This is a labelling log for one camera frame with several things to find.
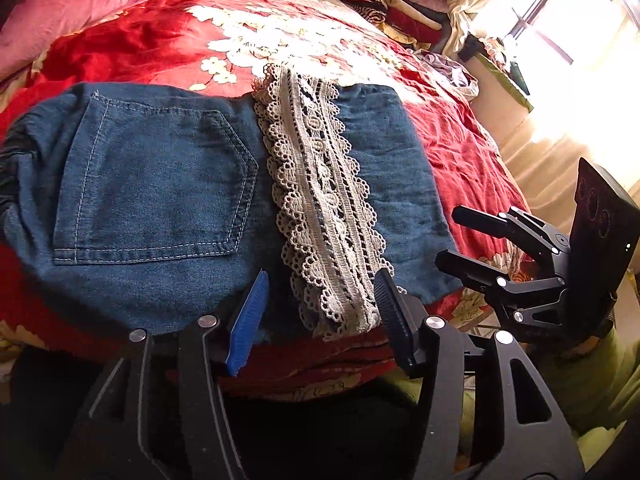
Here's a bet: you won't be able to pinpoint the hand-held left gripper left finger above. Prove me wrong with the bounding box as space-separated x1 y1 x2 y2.
57 269 271 480

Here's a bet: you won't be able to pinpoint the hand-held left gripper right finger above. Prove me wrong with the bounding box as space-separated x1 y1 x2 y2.
372 269 586 480

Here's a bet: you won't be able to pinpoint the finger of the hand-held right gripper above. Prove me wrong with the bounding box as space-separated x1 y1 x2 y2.
451 205 572 277
434 250 567 334

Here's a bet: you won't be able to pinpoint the blue denim pants lace trim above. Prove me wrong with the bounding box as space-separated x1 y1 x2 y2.
0 64 464 342

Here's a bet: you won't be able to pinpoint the person's right forearm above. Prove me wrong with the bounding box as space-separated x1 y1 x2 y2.
530 330 640 443

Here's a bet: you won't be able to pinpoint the person's black garment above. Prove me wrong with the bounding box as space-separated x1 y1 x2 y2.
0 340 426 480

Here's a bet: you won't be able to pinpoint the green window seat cushion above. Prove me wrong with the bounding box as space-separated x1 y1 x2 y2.
472 50 535 114

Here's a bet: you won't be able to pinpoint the purple clothes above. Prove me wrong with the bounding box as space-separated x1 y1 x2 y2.
420 52 471 86

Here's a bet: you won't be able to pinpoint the dark crumpled clothes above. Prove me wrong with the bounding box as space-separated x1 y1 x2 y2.
459 32 507 63

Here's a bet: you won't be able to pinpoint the window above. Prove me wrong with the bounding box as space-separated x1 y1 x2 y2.
480 0 640 126

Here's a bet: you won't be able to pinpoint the stack of folded clothes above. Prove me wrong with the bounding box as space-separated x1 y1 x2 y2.
324 0 451 52

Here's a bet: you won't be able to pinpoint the red floral blanket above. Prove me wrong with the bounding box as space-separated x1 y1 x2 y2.
0 0 531 402

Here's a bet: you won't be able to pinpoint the pink quilt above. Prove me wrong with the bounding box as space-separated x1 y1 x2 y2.
0 0 226 81

